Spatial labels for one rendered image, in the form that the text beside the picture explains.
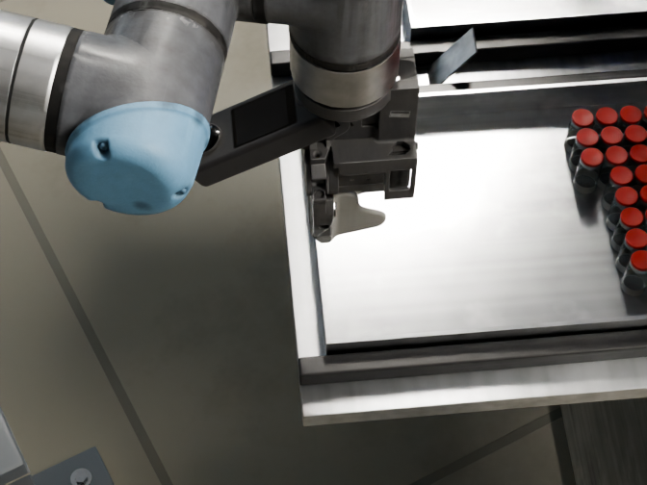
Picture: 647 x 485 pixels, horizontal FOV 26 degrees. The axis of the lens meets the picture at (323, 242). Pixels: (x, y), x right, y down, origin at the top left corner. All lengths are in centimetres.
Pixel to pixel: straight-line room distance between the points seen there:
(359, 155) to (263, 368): 122
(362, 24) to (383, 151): 15
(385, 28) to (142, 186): 20
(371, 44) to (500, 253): 42
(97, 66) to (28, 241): 157
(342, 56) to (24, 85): 21
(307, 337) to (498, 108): 31
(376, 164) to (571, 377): 32
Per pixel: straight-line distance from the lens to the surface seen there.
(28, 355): 226
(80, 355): 225
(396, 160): 101
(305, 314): 124
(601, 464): 189
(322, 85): 94
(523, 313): 125
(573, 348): 122
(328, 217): 105
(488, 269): 127
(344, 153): 101
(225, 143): 102
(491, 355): 121
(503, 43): 141
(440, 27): 140
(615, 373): 124
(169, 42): 83
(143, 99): 80
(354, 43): 90
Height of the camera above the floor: 196
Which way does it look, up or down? 58 degrees down
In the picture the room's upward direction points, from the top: straight up
